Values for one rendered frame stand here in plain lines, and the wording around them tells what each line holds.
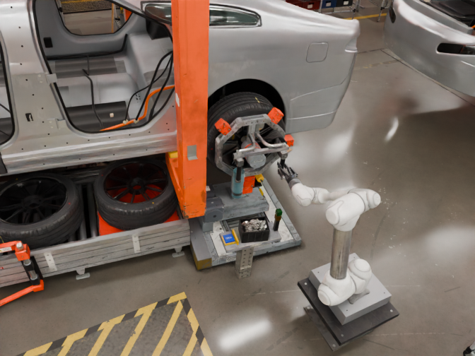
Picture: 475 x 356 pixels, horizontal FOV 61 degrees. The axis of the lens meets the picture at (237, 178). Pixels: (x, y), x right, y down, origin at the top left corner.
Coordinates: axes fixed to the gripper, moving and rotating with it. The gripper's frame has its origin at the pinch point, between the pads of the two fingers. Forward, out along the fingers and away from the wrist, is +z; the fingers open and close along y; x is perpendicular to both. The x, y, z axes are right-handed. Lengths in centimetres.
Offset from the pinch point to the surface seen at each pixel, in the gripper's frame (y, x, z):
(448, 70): 223, 12, 83
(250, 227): -34, -27, -29
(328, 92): 58, 28, 46
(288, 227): 18, -75, 0
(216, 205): -45, -42, 13
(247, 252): -36, -51, -33
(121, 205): -118, -33, 22
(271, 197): 18, -75, 39
